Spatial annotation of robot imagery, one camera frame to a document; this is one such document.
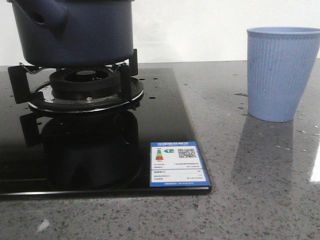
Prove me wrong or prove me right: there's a light blue ribbed cup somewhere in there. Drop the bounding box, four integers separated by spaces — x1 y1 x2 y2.
247 26 320 122

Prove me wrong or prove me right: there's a dark blue cooking pot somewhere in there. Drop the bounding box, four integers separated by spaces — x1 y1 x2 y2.
10 0 134 68

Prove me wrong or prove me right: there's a black metal pot support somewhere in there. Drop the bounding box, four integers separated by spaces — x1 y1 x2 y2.
8 49 144 115

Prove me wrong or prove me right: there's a blue energy label sticker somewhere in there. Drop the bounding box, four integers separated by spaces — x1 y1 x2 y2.
149 141 211 188

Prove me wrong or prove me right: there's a black gas burner head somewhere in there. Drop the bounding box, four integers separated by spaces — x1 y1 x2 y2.
49 67 121 100

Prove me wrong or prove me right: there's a black glass gas stove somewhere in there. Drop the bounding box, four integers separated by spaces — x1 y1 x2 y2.
0 67 212 200

